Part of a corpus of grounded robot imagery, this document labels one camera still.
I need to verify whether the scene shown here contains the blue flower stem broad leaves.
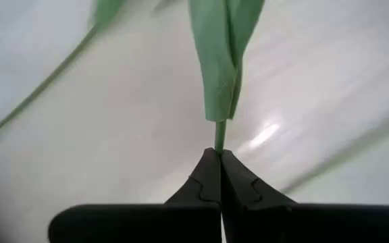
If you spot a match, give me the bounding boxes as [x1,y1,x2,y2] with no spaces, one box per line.
[187,0,266,155]

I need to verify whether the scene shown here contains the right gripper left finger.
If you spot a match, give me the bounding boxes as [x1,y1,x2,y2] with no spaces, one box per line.
[47,147,222,243]

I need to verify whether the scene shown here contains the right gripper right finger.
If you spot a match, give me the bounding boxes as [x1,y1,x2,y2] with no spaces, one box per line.
[221,149,389,243]

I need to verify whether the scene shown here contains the yellow artificial tulip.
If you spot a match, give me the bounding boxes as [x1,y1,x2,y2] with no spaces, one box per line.
[0,0,128,146]

